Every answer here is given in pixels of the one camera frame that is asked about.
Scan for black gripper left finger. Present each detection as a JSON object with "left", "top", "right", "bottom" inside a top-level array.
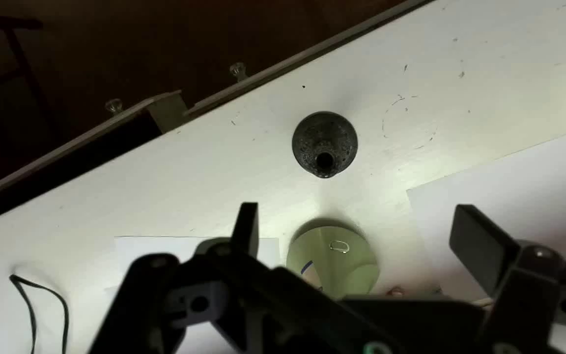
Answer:
[{"left": 88, "top": 201, "right": 278, "bottom": 354}]

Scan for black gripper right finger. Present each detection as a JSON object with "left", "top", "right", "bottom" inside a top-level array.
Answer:
[{"left": 447, "top": 203, "right": 566, "bottom": 354}]

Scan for black ornate metal candle holder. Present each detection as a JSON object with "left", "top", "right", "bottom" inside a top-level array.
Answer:
[{"left": 288, "top": 110, "right": 359, "bottom": 181}]

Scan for large white paper sheet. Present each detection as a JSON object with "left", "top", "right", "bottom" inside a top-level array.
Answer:
[{"left": 404, "top": 126, "right": 566, "bottom": 305}]

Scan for green metal cylinder tumbler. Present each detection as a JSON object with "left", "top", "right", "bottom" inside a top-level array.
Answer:
[{"left": 284, "top": 218, "right": 380, "bottom": 303}]

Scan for thin black cable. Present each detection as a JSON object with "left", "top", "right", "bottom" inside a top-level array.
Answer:
[{"left": 7, "top": 273, "right": 70, "bottom": 354}]

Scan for dark metal frame stand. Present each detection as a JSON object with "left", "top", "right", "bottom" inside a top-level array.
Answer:
[{"left": 0, "top": 10, "right": 58, "bottom": 165}]

